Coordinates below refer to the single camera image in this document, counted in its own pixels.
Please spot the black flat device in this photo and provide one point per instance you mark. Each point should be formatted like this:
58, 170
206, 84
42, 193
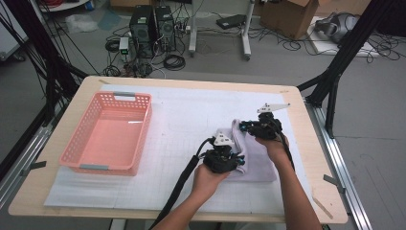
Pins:
231, 21

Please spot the aluminium rail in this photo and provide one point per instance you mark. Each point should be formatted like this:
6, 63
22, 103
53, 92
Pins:
32, 143
335, 156

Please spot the white metal stand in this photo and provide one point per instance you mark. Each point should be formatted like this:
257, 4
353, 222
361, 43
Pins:
245, 32

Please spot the pink plastic basket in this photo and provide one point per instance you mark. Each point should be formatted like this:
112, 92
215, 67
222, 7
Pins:
111, 140

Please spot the small white device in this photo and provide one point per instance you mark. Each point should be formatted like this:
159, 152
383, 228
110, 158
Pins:
124, 44

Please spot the black metal frame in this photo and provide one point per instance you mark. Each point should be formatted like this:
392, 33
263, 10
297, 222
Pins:
351, 41
38, 35

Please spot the black computer tower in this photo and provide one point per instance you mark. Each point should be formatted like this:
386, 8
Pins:
142, 28
166, 27

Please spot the clear plastic bag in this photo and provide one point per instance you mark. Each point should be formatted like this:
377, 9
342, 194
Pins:
79, 23

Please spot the lavender printed towel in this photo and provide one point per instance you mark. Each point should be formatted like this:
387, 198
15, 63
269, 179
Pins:
255, 166

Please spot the person's right hand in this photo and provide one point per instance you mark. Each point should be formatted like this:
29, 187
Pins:
276, 148

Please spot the flat cardboard box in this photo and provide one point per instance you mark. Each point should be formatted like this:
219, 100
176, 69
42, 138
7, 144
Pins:
127, 2
344, 6

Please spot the grey metal bracket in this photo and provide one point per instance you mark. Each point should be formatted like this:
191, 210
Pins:
35, 166
333, 182

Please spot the blue sheet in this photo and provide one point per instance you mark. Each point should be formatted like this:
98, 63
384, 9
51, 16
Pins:
109, 19

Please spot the round white table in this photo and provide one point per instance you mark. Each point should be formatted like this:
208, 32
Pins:
63, 5

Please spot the large open cardboard box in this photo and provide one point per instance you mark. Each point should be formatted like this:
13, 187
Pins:
287, 17

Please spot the grey rounded appliance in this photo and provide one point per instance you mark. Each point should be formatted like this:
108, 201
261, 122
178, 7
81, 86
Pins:
335, 25

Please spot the white board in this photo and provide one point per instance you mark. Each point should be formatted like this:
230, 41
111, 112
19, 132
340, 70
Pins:
322, 46

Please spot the white cabinet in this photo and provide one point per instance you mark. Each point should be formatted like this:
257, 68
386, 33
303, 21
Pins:
8, 41

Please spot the white grid mat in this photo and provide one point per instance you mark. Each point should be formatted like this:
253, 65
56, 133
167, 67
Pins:
178, 111

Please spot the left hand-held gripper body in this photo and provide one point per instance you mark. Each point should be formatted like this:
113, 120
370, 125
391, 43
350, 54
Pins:
220, 159

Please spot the person's left hand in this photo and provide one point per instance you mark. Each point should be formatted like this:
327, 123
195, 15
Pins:
206, 182

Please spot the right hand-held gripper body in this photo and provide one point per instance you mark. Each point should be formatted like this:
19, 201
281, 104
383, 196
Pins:
266, 127

